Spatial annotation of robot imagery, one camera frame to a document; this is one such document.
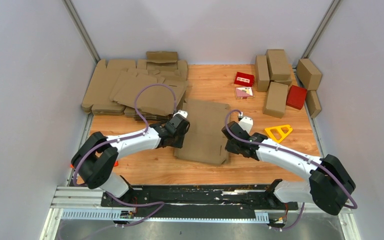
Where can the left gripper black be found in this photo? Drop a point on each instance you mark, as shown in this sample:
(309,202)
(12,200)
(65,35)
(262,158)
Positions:
(179,144)

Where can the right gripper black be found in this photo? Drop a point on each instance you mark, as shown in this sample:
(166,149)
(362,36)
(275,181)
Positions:
(229,148)

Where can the cardboard box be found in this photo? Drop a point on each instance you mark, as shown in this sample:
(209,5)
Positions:
(204,142)
(308,74)
(262,78)
(275,103)
(278,65)
(313,103)

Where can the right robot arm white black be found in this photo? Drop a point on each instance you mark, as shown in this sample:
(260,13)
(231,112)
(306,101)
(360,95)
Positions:
(326,182)

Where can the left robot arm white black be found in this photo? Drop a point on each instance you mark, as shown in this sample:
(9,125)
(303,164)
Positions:
(95,159)

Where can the pink puzzle box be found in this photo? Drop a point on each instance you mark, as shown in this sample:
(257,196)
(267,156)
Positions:
(242,93)

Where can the folded cardboard box front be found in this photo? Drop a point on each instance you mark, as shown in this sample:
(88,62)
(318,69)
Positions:
(275,103)

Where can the small red box with window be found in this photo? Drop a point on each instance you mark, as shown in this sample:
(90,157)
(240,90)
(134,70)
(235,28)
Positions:
(244,79)

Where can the folded cardboard box top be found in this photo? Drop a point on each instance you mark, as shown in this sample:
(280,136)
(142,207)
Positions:
(278,65)

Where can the small orange block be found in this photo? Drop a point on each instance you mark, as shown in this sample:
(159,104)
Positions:
(115,164)

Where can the flat cardboard stack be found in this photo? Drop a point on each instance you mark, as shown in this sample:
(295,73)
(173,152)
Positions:
(154,87)

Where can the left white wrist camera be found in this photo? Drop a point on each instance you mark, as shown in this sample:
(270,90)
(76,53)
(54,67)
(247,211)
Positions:
(181,113)

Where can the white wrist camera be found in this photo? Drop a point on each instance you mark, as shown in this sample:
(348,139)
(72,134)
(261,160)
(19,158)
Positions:
(181,113)
(246,123)

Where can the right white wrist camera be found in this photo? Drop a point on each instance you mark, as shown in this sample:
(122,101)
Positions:
(246,123)

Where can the yellow triangular plastic frame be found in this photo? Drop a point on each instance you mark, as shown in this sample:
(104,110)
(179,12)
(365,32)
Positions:
(278,133)

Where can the aluminium rail frame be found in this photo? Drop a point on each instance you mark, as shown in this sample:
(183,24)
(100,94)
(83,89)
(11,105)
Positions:
(83,203)

